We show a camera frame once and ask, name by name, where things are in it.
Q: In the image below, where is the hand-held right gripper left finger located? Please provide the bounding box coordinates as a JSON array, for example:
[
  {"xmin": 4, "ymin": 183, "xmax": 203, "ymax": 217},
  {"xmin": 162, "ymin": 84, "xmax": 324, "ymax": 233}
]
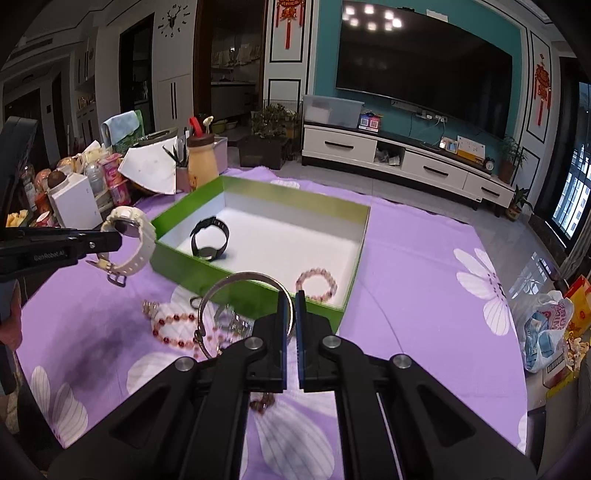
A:
[{"xmin": 46, "ymin": 291, "xmax": 289, "ymax": 480}]

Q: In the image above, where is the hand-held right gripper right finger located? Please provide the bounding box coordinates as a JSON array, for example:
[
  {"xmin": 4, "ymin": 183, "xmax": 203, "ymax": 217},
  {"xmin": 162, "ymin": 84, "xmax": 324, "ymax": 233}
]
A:
[{"xmin": 295, "ymin": 291, "xmax": 539, "ymax": 480}]

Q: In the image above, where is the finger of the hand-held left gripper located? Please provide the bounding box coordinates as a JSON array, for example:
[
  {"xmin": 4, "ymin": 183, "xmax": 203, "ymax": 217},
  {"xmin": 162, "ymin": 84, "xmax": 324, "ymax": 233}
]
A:
[{"xmin": 68, "ymin": 230, "xmax": 123, "ymax": 267}]

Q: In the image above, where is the white jade bracelet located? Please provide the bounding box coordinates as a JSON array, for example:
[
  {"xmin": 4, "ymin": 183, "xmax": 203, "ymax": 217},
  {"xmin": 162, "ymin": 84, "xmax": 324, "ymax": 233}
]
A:
[{"xmin": 85, "ymin": 206, "xmax": 158, "ymax": 288}]

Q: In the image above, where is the brown wooden bead bracelet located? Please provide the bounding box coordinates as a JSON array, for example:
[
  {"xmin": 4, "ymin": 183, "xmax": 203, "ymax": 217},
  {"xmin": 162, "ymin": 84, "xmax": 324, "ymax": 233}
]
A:
[{"xmin": 249, "ymin": 392, "xmax": 278, "ymax": 415}]

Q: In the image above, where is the pale jade bracelet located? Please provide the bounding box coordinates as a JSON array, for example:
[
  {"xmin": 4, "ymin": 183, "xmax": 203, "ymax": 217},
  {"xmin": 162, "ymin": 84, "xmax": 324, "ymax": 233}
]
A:
[{"xmin": 213, "ymin": 305, "xmax": 253, "ymax": 339}]

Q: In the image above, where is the pink bead bracelet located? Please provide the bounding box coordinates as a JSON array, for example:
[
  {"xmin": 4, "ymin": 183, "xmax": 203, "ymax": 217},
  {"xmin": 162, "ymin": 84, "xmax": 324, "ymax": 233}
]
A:
[{"xmin": 295, "ymin": 269, "xmax": 338, "ymax": 303}]

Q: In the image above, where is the silver bangle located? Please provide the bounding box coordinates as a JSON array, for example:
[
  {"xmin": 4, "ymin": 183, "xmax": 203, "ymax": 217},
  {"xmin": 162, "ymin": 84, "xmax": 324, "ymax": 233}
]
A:
[{"xmin": 198, "ymin": 272, "xmax": 295, "ymax": 360}]

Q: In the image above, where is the red bead bracelet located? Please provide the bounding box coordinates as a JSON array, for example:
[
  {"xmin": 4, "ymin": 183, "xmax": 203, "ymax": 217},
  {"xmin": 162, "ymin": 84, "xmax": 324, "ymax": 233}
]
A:
[{"xmin": 151, "ymin": 312, "xmax": 222, "ymax": 361}]

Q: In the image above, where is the green jewelry box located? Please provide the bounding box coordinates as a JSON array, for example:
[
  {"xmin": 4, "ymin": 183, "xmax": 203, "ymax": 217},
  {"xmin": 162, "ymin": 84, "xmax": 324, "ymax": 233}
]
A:
[{"xmin": 150, "ymin": 174, "xmax": 371, "ymax": 334}]

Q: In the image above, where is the black wrist watch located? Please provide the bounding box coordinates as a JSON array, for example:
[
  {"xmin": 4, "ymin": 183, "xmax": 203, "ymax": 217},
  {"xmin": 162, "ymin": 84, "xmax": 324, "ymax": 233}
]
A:
[{"xmin": 191, "ymin": 216, "xmax": 230, "ymax": 262}]

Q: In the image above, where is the person's left hand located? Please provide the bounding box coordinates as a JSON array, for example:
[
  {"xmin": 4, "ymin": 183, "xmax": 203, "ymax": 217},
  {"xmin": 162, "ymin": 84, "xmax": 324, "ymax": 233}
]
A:
[{"xmin": 0, "ymin": 300, "xmax": 23, "ymax": 352}]

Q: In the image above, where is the white box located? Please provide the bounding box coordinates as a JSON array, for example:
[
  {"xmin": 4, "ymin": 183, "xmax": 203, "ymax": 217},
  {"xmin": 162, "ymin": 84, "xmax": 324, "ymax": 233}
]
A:
[{"xmin": 47, "ymin": 174, "xmax": 103, "ymax": 230}]

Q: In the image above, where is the pink yogurt cup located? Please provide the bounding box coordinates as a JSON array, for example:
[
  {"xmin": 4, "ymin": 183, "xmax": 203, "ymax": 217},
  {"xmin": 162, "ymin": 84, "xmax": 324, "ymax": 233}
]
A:
[
  {"xmin": 99, "ymin": 154, "xmax": 123, "ymax": 185},
  {"xmin": 109, "ymin": 180, "xmax": 134, "ymax": 206}
]

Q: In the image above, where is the white curved paper sheet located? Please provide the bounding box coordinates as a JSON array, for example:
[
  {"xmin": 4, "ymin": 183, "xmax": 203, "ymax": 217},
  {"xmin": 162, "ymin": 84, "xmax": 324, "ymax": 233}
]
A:
[{"xmin": 117, "ymin": 138, "xmax": 179, "ymax": 195}]

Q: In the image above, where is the black panel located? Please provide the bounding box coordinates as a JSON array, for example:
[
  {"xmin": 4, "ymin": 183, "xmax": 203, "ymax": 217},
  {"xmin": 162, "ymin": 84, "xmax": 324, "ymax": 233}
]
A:
[{"xmin": 0, "ymin": 116, "xmax": 38, "ymax": 228}]

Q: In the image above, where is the grey pen holder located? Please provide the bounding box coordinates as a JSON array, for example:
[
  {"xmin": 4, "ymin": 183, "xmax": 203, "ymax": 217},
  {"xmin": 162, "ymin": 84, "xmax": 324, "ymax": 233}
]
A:
[{"xmin": 163, "ymin": 145, "xmax": 191, "ymax": 193}]

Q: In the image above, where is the green carton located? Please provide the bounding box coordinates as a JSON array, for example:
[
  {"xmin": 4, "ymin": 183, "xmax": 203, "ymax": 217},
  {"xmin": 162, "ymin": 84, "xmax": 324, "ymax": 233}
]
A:
[{"xmin": 111, "ymin": 111, "xmax": 145, "ymax": 154}]

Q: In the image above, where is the light blue towel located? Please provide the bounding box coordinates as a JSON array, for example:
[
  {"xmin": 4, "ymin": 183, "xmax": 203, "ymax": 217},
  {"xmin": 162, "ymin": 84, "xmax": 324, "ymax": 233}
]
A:
[{"xmin": 100, "ymin": 111, "xmax": 142, "ymax": 145}]

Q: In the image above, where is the purple floral tablecloth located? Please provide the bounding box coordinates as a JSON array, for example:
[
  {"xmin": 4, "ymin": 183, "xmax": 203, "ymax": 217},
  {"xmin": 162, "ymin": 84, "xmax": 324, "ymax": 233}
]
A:
[{"xmin": 16, "ymin": 165, "xmax": 529, "ymax": 480}]

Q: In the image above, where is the beige bear bottle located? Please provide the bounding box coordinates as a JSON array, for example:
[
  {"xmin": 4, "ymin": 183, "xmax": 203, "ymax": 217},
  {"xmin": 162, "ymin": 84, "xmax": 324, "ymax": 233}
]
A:
[{"xmin": 186, "ymin": 115, "xmax": 219, "ymax": 191}]

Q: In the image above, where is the white wardrobe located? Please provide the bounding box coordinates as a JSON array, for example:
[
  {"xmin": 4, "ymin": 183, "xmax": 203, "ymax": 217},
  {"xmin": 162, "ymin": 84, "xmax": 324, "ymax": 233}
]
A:
[{"xmin": 157, "ymin": 74, "xmax": 193, "ymax": 136}]

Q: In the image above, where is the black planter with plants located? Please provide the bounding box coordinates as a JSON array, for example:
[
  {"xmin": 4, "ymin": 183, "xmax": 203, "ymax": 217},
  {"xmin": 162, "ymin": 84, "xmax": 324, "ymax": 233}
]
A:
[{"xmin": 238, "ymin": 104, "xmax": 301, "ymax": 170}]

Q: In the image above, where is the white television cabinet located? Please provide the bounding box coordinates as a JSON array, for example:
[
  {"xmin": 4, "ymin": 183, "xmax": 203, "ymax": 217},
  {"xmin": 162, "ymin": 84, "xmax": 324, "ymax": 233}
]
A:
[{"xmin": 301, "ymin": 122, "xmax": 516, "ymax": 217}]

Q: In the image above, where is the white plastic bag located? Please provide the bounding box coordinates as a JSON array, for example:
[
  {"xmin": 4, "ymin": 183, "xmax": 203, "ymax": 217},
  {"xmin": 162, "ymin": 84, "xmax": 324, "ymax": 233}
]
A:
[{"xmin": 510, "ymin": 291, "xmax": 574, "ymax": 374}]

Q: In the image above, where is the clear plastic storage box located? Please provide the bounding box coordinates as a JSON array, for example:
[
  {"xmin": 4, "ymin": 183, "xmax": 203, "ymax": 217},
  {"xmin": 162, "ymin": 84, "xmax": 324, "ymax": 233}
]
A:
[{"xmin": 302, "ymin": 95, "xmax": 365, "ymax": 129}]

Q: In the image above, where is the small potted plant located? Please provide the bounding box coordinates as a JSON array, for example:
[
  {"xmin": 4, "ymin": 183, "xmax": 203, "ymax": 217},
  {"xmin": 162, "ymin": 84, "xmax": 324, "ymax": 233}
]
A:
[{"xmin": 505, "ymin": 185, "xmax": 533, "ymax": 222}]

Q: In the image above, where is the white desk calendar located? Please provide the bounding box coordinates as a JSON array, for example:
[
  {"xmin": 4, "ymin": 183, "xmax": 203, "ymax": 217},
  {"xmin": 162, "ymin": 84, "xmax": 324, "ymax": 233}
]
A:
[{"xmin": 456, "ymin": 136, "xmax": 487, "ymax": 162}]

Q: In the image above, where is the potted plant in brown pot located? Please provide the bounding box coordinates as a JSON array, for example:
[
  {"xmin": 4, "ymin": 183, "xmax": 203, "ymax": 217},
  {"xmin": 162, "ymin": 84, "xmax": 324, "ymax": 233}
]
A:
[{"xmin": 499, "ymin": 135, "xmax": 528, "ymax": 184}]

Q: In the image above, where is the yellow snack bag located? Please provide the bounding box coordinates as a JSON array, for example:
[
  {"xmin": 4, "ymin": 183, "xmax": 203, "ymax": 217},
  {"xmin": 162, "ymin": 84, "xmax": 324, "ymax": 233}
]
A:
[{"xmin": 563, "ymin": 275, "xmax": 591, "ymax": 334}]

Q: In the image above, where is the grey curtain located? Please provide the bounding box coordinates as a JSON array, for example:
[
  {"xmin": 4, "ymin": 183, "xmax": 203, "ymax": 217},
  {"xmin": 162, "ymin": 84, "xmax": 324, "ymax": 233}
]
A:
[{"xmin": 560, "ymin": 222, "xmax": 591, "ymax": 283}]

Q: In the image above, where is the balcony window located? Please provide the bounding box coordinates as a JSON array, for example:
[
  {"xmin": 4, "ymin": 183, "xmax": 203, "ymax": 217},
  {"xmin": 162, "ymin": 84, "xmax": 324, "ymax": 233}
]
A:
[{"xmin": 549, "ymin": 82, "xmax": 591, "ymax": 241}]

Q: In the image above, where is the black wall clock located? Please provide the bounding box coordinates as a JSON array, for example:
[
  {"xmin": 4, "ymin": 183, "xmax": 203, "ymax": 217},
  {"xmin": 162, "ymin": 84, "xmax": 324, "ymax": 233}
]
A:
[{"xmin": 159, "ymin": 4, "xmax": 191, "ymax": 38}]

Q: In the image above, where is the red knot wall ornament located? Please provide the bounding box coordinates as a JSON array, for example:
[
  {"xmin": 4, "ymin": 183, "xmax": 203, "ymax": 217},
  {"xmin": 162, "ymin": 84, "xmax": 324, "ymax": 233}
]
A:
[
  {"xmin": 533, "ymin": 54, "xmax": 553, "ymax": 127},
  {"xmin": 276, "ymin": 0, "xmax": 301, "ymax": 49}
]

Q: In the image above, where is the wall television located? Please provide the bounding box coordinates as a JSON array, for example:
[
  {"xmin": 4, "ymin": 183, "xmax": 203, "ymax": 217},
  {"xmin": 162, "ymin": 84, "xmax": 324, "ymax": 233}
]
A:
[{"xmin": 335, "ymin": 0, "xmax": 514, "ymax": 140}]

